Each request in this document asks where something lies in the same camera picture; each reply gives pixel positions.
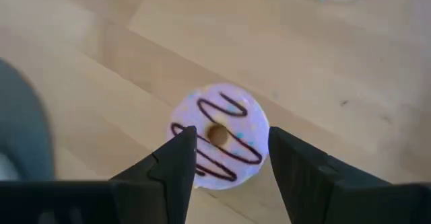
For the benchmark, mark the round grey placemat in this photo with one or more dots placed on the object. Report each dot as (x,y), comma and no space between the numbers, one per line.
(23,116)

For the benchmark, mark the pink dark-drizzled donut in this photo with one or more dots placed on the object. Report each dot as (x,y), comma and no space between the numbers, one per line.
(256,130)

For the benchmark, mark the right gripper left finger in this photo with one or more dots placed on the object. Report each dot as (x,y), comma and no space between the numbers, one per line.
(175,170)

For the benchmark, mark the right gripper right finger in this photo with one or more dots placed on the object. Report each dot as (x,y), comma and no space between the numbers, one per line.
(303,177)

